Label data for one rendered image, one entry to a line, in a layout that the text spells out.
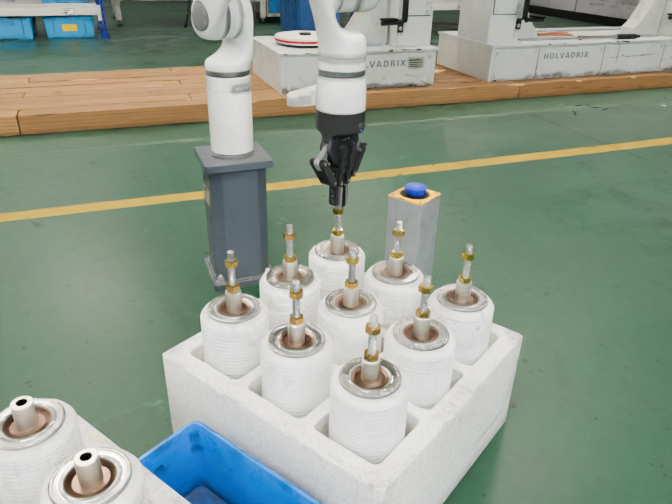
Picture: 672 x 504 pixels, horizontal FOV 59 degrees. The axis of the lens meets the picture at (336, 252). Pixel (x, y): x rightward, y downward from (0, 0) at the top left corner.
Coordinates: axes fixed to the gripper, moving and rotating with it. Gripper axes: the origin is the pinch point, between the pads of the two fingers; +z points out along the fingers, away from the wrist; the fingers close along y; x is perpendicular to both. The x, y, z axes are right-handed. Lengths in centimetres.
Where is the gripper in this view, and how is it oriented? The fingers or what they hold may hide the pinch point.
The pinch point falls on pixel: (338, 195)
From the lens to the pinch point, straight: 96.5
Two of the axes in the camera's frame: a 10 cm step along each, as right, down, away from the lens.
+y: 5.7, -3.7, 7.4
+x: -8.2, -2.8, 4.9
